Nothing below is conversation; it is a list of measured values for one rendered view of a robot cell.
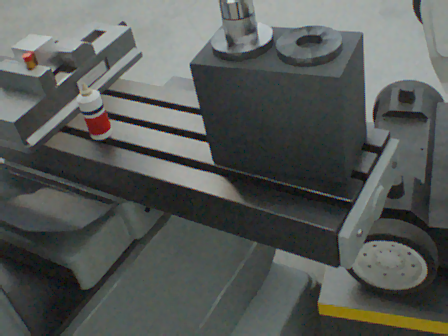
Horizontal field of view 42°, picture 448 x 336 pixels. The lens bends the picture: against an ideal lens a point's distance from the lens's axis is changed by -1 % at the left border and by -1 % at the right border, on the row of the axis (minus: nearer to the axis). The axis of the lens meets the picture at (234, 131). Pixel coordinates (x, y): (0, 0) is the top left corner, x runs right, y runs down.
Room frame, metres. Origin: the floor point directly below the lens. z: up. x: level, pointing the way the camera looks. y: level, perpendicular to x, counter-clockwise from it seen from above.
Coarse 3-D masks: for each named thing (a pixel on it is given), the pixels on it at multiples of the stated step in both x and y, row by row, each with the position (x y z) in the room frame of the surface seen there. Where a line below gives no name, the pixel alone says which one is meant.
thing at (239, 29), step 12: (252, 0) 0.73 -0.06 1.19; (228, 12) 0.72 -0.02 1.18; (240, 12) 0.72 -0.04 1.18; (252, 12) 0.73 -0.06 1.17; (228, 24) 0.72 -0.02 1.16; (240, 24) 0.72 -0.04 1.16; (252, 24) 0.72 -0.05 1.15; (228, 36) 0.73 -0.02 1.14; (240, 36) 0.72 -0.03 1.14; (252, 36) 0.72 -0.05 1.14
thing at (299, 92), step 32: (288, 32) 0.72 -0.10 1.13; (320, 32) 0.71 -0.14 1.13; (352, 32) 0.71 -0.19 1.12; (192, 64) 0.72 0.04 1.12; (224, 64) 0.69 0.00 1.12; (256, 64) 0.68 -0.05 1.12; (288, 64) 0.66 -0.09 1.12; (320, 64) 0.64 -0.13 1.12; (352, 64) 0.65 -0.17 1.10; (224, 96) 0.69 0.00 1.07; (256, 96) 0.67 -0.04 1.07; (288, 96) 0.64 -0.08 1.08; (320, 96) 0.62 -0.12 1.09; (352, 96) 0.65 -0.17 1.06; (224, 128) 0.70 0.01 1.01; (256, 128) 0.67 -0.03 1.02; (288, 128) 0.65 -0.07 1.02; (320, 128) 0.62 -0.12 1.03; (352, 128) 0.64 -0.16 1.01; (224, 160) 0.71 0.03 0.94; (256, 160) 0.68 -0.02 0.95; (288, 160) 0.65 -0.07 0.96; (320, 160) 0.63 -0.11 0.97; (352, 160) 0.63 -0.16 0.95
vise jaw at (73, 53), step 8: (56, 40) 1.05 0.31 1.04; (64, 40) 1.04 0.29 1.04; (72, 40) 1.04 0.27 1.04; (64, 48) 1.01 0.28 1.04; (72, 48) 1.00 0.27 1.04; (80, 48) 1.01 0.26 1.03; (88, 48) 1.03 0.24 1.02; (64, 56) 1.00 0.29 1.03; (72, 56) 0.99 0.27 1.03; (80, 56) 1.00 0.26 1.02; (88, 56) 1.02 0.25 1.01; (64, 64) 1.01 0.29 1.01; (72, 64) 0.99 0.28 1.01; (80, 64) 1.00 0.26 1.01
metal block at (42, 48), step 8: (24, 40) 1.02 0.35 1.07; (32, 40) 1.01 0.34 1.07; (40, 40) 1.00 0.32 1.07; (48, 40) 1.00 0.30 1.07; (16, 48) 0.99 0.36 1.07; (24, 48) 0.98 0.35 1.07; (32, 48) 0.97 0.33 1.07; (40, 48) 0.98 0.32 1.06; (48, 48) 0.99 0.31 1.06; (56, 48) 1.01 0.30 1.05; (16, 56) 1.00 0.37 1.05; (32, 56) 0.97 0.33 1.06; (40, 56) 0.97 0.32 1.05; (48, 56) 0.99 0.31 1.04; (56, 56) 1.00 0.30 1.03; (40, 64) 0.97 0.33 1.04; (48, 64) 0.98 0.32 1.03; (56, 64) 1.00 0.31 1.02
